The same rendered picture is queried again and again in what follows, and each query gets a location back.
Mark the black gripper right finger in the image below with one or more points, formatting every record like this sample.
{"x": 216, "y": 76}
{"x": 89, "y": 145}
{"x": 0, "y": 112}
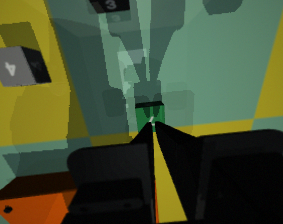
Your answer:
{"x": 188, "y": 158}

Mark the black block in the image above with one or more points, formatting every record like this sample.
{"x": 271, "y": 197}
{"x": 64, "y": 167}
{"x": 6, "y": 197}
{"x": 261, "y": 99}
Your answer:
{"x": 104, "y": 6}

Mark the grey block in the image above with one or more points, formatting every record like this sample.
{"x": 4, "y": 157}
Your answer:
{"x": 22, "y": 66}

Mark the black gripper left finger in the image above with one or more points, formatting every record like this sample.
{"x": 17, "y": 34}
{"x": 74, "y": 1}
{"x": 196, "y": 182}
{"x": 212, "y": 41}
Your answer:
{"x": 118, "y": 161}

